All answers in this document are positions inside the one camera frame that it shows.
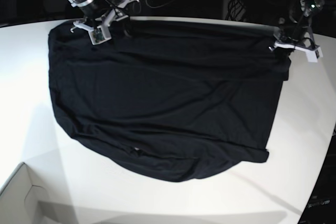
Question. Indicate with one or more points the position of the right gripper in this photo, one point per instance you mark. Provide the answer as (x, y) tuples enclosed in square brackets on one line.
[(113, 14)]

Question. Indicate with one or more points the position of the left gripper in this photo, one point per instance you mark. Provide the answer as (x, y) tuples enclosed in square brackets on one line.
[(285, 43)]

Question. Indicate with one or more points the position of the black t-shirt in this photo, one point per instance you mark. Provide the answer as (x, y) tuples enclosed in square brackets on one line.
[(175, 102)]

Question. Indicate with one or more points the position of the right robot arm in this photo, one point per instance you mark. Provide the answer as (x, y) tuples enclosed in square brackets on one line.
[(98, 17)]

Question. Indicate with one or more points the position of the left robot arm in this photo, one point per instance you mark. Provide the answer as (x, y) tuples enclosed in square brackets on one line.
[(296, 33)]

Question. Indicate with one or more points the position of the white cardboard box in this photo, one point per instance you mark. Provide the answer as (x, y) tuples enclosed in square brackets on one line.
[(19, 201)]

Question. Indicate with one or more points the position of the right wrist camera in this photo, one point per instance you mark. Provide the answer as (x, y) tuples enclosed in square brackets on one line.
[(99, 35)]

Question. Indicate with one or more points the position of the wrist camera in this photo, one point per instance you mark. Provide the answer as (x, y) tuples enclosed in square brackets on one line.
[(99, 35), (313, 56)]

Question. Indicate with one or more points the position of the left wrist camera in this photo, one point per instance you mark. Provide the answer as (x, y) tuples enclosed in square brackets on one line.
[(313, 56)]

